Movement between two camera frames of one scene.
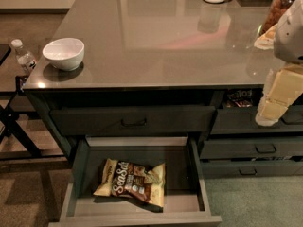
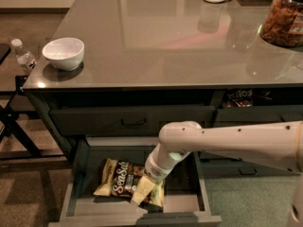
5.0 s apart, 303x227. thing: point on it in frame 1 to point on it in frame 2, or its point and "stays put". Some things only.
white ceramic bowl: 64,54 stays put
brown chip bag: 120,178 stays put
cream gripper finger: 284,84 to 158,165
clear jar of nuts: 282,1 stays put
